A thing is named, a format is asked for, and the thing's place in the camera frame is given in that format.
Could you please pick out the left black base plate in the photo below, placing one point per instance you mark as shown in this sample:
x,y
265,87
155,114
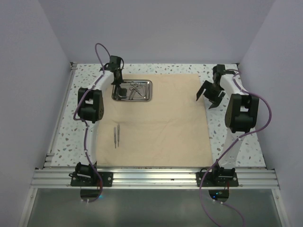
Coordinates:
x,y
91,181

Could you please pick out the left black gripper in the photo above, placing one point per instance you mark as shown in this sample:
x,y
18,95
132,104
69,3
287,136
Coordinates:
x,y
119,82

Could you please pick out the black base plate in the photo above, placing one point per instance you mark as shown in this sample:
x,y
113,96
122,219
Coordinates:
x,y
91,181
217,181

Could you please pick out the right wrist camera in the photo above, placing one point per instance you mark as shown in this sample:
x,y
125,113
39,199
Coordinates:
x,y
219,70

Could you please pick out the aluminium rail frame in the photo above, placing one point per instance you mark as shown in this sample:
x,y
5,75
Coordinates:
x,y
154,178

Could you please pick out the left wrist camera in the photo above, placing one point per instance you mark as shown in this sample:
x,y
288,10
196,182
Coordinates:
x,y
116,63

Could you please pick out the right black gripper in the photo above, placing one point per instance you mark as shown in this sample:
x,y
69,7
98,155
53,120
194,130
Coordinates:
x,y
206,85

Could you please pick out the steel surgical scissors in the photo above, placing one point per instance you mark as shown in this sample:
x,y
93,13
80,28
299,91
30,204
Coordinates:
x,y
134,88

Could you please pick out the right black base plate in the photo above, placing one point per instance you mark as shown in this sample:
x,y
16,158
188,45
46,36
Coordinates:
x,y
217,181

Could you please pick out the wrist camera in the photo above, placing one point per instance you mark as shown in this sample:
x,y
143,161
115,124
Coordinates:
x,y
219,70
116,63

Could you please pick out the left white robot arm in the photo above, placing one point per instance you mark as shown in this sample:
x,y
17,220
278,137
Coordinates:
x,y
90,110

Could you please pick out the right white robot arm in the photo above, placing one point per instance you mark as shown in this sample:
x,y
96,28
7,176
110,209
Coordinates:
x,y
240,118

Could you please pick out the steel instrument tray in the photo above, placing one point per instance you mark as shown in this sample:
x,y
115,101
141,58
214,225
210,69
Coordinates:
x,y
122,92

